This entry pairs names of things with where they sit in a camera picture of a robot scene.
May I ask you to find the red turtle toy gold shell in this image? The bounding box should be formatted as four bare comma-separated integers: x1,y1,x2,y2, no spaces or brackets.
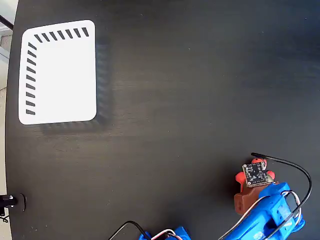
234,156,276,187

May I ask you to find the white slotted tray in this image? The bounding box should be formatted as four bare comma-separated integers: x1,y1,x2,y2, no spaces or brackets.
18,19,98,126

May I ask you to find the black table clamp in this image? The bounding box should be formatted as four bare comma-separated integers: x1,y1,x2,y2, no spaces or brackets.
0,193,28,217

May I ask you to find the black diagonal bar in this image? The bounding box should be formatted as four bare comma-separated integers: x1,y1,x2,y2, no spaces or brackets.
0,14,15,30

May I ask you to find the black camera circuit board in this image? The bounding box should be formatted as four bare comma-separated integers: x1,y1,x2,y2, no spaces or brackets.
241,161,274,188

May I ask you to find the white red servo wire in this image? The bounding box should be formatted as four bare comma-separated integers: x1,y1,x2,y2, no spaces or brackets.
150,190,302,240

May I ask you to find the black camera cable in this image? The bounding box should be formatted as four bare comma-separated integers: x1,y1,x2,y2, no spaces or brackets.
108,152,313,240

